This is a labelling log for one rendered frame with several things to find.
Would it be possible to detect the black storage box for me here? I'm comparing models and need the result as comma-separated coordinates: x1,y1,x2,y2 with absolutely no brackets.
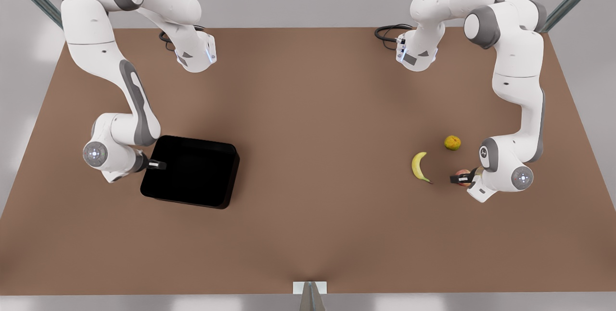
140,135,240,210

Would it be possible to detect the yellow banana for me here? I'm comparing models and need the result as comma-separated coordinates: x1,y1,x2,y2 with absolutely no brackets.
411,152,433,184

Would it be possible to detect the black cable loop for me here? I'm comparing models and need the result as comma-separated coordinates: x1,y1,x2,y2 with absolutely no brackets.
159,25,206,52
374,24,414,52

